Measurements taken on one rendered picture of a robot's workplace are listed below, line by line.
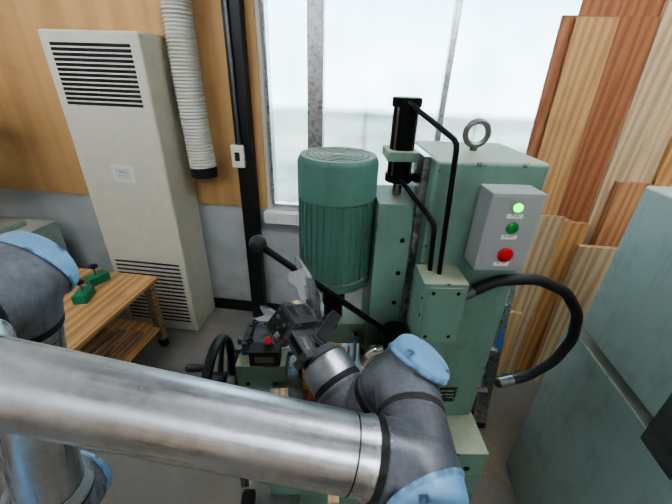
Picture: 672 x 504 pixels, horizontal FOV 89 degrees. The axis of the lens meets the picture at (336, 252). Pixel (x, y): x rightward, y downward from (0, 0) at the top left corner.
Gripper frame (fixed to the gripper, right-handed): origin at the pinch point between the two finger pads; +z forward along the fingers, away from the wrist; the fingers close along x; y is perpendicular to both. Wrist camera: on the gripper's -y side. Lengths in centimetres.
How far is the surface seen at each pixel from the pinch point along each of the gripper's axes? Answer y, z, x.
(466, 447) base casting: -44, -48, 13
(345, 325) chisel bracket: -23.4, -8.3, 7.8
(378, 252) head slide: -15.3, -6.0, -15.7
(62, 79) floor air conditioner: 8, 181, 40
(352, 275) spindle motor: -14.0, -5.3, -7.7
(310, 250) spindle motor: -5.7, 2.5, -7.4
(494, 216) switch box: -15.4, -19.3, -36.9
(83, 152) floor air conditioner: -6, 169, 71
